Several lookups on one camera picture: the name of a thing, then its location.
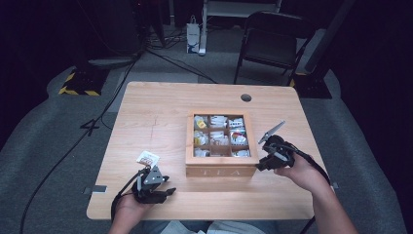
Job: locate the white bottle on floor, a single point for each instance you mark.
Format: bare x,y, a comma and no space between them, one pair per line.
192,37

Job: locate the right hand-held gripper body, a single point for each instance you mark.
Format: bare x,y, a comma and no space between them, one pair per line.
276,151

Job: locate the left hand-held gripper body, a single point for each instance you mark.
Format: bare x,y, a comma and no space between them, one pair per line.
149,187

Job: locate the white metal stand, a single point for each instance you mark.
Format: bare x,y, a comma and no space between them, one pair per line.
207,19

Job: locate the black folding chair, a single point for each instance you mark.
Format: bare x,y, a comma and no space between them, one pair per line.
272,45

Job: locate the person's left hand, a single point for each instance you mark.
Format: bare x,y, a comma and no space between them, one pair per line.
130,209

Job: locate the yellow-black striped stand base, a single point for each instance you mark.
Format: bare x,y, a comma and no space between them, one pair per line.
82,83

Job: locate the person's right hand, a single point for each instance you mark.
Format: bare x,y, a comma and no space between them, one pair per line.
300,174

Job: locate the dark stand base with pole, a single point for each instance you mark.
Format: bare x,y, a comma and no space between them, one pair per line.
313,86

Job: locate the grey tape strip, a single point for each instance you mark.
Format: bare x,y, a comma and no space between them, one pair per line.
98,188

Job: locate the wooden tea box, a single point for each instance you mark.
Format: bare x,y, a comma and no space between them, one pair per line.
221,146

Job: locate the white red-printed tea bag packet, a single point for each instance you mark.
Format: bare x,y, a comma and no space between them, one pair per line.
148,159

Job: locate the pile of assorted tea bags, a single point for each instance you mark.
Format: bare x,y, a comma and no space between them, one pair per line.
220,135

